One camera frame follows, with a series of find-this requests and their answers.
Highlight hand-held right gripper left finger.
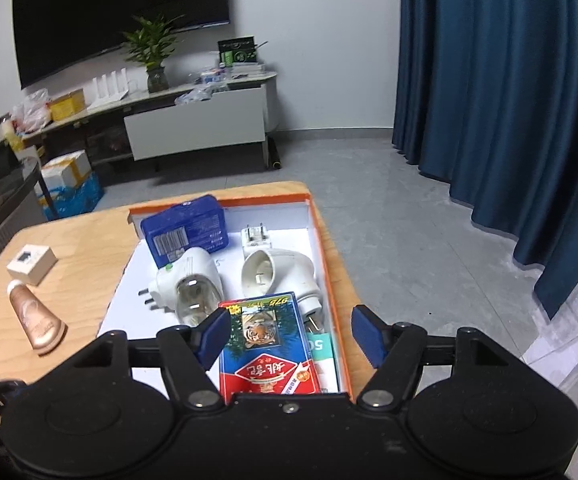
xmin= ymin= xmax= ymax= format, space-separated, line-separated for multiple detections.
xmin=71 ymin=309 xmax=232 ymax=408

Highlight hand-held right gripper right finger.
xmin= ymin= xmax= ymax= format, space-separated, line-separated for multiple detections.
xmin=351 ymin=305 xmax=527 ymax=409

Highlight teal carton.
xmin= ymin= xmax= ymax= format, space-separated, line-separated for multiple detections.
xmin=306 ymin=331 xmax=342 ymax=393

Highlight red card box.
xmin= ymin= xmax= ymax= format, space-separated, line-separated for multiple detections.
xmin=217 ymin=292 xmax=322 ymax=405

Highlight white vaporizer with glass bottle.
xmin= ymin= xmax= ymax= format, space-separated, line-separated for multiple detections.
xmin=139 ymin=246 xmax=226 ymax=327

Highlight white vaporizer heater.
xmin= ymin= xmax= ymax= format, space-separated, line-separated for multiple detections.
xmin=240 ymin=247 xmax=326 ymax=333

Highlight orange cardboard box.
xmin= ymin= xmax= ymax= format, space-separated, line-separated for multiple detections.
xmin=96 ymin=192 xmax=354 ymax=401

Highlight tan cream tube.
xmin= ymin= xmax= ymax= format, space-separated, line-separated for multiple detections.
xmin=8 ymin=280 xmax=68 ymax=357

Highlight blue box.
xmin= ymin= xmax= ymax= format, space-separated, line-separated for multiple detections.
xmin=140 ymin=194 xmax=230 ymax=268

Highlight white plug adapter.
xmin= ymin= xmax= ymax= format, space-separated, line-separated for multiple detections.
xmin=240 ymin=224 xmax=273 ymax=253

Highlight small white box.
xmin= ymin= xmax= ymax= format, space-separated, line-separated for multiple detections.
xmin=6 ymin=243 xmax=58 ymax=287

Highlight blue bag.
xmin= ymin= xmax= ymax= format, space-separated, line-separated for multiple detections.
xmin=39 ymin=172 xmax=106 ymax=221

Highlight television cabinet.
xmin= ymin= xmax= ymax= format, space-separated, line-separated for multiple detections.
xmin=16 ymin=67 xmax=282 ymax=171

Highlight cardboard parcel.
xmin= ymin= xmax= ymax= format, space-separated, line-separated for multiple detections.
xmin=40 ymin=149 xmax=93 ymax=193

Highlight clear plastic bags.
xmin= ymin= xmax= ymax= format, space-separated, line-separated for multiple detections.
xmin=175 ymin=84 xmax=232 ymax=106

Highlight blue curtain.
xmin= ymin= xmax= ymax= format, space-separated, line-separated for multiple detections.
xmin=393 ymin=0 xmax=578 ymax=321

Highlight clear packets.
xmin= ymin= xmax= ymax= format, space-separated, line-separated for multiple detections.
xmin=194 ymin=69 xmax=230 ymax=86

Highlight glass vase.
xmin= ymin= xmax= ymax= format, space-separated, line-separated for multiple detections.
xmin=146 ymin=65 xmax=170 ymax=93

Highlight white router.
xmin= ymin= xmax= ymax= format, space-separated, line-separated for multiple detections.
xmin=88 ymin=67 xmax=130 ymax=108

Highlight yellow box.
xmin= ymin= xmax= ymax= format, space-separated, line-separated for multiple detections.
xmin=49 ymin=89 xmax=87 ymax=122

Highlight dark box with green print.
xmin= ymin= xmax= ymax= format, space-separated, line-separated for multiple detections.
xmin=218 ymin=35 xmax=258 ymax=67

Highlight white plastic bag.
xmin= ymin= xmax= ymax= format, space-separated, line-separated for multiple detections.
xmin=11 ymin=88 xmax=52 ymax=133

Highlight green bamboo plant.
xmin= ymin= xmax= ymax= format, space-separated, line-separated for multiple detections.
xmin=121 ymin=14 xmax=187 ymax=68

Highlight black television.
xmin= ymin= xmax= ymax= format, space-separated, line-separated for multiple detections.
xmin=11 ymin=0 xmax=231 ymax=91

